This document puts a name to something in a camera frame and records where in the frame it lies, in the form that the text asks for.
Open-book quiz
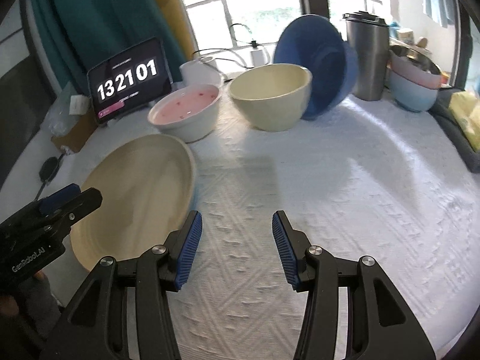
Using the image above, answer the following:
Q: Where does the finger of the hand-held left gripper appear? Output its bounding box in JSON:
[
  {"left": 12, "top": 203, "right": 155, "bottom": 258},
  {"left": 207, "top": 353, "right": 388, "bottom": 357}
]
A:
[
  {"left": 36, "top": 183, "right": 81, "bottom": 214},
  {"left": 52, "top": 188, "right": 104, "bottom": 230}
]

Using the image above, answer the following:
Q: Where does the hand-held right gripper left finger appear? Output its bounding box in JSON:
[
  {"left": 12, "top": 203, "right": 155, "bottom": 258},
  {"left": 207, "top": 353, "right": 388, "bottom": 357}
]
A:
[{"left": 39, "top": 211, "right": 203, "bottom": 360}]

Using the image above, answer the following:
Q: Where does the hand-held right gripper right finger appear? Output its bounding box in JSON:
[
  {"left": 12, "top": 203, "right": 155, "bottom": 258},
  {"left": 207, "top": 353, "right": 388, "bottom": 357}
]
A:
[{"left": 272, "top": 211, "right": 437, "bottom": 360}]

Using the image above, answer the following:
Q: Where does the cream plate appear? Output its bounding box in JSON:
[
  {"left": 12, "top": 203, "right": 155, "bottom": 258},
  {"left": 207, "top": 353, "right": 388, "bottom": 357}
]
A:
[{"left": 69, "top": 134, "right": 197, "bottom": 273}]

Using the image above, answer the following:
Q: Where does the pink dotted bowl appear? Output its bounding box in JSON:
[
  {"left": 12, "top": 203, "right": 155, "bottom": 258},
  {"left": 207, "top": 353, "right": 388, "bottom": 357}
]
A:
[{"left": 147, "top": 84, "right": 222, "bottom": 143}]

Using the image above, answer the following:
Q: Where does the cream bowl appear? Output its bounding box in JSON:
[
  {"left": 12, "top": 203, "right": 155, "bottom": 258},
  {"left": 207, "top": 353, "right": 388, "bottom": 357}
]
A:
[{"left": 229, "top": 64, "right": 313, "bottom": 132}]

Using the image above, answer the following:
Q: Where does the dark blue bowl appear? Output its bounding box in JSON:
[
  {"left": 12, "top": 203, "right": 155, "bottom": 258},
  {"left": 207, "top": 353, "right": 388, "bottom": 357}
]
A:
[{"left": 273, "top": 14, "right": 359, "bottom": 121}]

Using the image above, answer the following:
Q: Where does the white textured tablecloth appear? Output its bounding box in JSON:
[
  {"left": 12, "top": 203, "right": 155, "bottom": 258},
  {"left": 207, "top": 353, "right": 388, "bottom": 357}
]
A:
[{"left": 0, "top": 64, "right": 480, "bottom": 360}]

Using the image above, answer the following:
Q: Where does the cardboard box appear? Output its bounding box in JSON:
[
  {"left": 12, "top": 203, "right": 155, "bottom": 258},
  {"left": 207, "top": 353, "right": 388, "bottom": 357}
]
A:
[{"left": 50, "top": 109, "right": 99, "bottom": 154}]

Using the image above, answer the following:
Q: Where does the small white box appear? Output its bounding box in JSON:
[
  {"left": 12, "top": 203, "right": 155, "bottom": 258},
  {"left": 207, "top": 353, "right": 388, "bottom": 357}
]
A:
[{"left": 69, "top": 94, "right": 91, "bottom": 116}]

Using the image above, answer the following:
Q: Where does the tablet with clock display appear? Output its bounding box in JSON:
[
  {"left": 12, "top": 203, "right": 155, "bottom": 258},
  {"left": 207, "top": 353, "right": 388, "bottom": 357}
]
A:
[{"left": 86, "top": 37, "right": 174, "bottom": 125}]

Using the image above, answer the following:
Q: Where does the teal curtain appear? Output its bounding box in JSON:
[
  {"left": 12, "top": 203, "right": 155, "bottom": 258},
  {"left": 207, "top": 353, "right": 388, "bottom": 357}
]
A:
[{"left": 28, "top": 0, "right": 188, "bottom": 92}]

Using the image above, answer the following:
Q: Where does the light blue bowl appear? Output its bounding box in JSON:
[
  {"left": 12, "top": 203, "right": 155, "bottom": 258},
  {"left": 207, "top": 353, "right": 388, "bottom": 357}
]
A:
[{"left": 388, "top": 71, "right": 439, "bottom": 113}]

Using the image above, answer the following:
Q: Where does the yellow curtain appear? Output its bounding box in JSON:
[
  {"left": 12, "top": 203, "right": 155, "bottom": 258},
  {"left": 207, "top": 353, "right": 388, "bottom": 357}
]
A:
[{"left": 150, "top": 0, "right": 189, "bottom": 61}]

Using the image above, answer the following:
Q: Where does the stainless steel tumbler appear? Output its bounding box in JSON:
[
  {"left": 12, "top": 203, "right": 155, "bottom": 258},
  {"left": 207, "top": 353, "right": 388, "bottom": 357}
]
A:
[{"left": 343, "top": 10, "right": 391, "bottom": 102}]

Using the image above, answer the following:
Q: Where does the plain pink bowl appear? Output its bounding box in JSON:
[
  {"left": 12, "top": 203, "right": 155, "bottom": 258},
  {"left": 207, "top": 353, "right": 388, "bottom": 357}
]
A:
[{"left": 390, "top": 55, "right": 444, "bottom": 91}]

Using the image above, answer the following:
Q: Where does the yellow tissue pack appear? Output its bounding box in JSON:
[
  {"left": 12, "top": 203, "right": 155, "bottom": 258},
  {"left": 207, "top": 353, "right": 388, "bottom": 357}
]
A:
[{"left": 448, "top": 89, "right": 480, "bottom": 151}]

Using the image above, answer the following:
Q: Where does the balcony railing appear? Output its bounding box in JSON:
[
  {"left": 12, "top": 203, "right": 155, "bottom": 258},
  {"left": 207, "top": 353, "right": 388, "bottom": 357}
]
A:
[{"left": 184, "top": 0, "right": 376, "bottom": 51}]

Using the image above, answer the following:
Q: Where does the black round puck with cable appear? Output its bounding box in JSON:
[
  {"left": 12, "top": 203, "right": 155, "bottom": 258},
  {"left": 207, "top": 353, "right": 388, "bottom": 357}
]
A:
[{"left": 33, "top": 157, "right": 65, "bottom": 205}]

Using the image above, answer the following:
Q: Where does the black cable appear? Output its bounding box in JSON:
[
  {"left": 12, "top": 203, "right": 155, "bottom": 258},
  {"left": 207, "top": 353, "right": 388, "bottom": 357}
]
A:
[{"left": 193, "top": 22, "right": 263, "bottom": 69}]

